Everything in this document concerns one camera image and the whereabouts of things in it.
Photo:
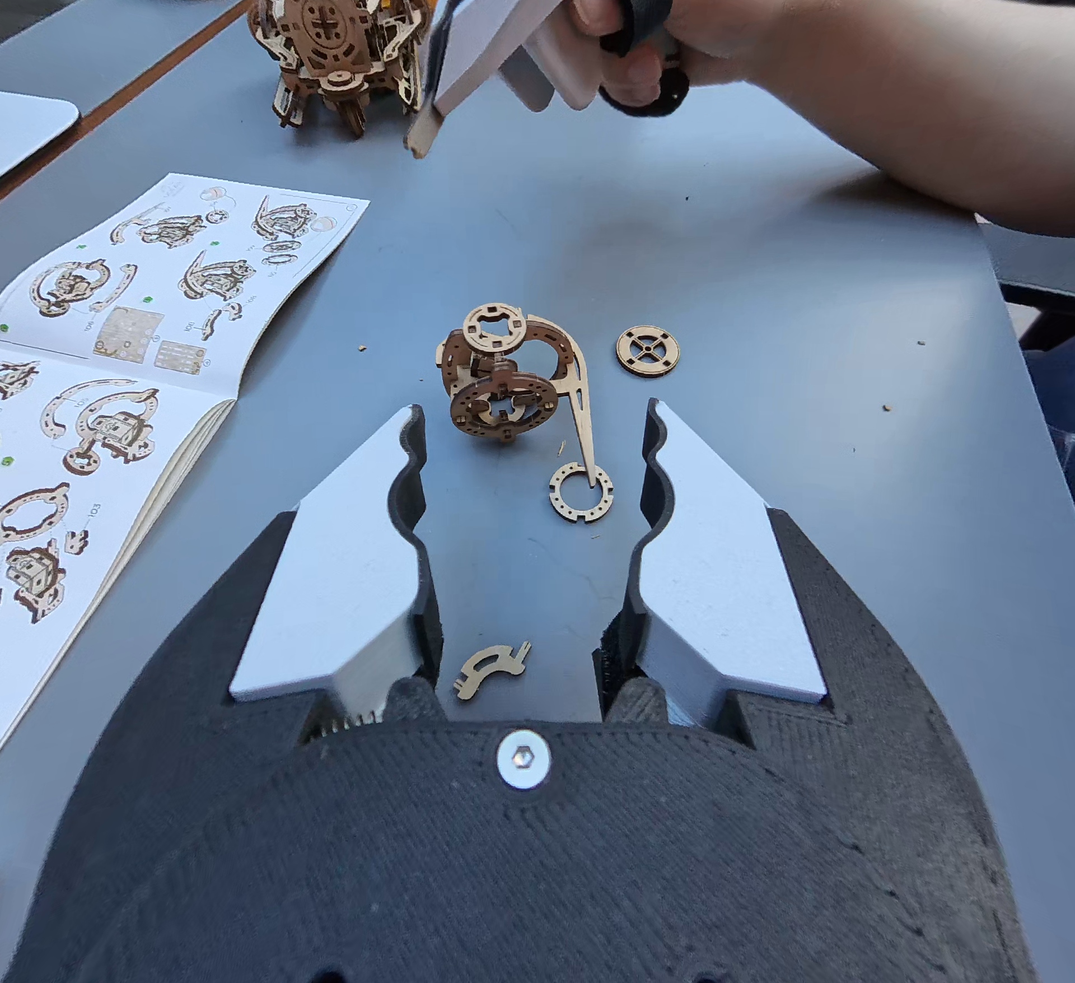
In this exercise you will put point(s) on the instruction booklet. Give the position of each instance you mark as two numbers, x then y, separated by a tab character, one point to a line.
315	256

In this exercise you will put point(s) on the wooden wheel disc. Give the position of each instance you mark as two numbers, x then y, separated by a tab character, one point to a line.
647	350

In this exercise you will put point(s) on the person's right forearm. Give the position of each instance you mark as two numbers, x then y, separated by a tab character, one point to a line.
924	92

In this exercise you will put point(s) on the small wooden hook piece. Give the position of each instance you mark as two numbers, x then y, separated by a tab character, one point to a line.
483	664

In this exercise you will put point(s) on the person's blue clothing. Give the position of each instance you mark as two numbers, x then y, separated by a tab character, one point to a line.
1054	412

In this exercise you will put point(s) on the small wooden model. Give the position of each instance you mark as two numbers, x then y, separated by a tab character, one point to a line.
495	403

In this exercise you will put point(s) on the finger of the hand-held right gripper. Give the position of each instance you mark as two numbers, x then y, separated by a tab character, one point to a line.
512	0

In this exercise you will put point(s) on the large wooden model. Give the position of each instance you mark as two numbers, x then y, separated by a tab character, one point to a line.
327	33

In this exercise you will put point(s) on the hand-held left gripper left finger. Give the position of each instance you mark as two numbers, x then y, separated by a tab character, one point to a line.
336	580

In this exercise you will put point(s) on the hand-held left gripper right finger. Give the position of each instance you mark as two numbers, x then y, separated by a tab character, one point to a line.
722	580

